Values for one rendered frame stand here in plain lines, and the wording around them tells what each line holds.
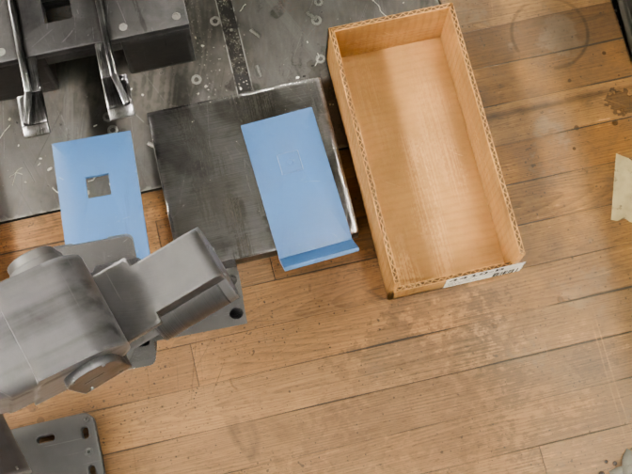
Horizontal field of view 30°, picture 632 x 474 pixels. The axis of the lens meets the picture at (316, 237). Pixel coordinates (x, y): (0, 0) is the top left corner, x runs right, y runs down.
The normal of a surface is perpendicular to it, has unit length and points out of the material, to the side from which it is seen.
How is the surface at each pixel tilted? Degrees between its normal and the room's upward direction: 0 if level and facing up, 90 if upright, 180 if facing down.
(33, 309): 15
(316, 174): 0
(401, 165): 0
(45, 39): 0
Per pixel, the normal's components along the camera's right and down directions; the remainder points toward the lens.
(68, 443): 0.02, -0.25
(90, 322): 0.45, -0.47
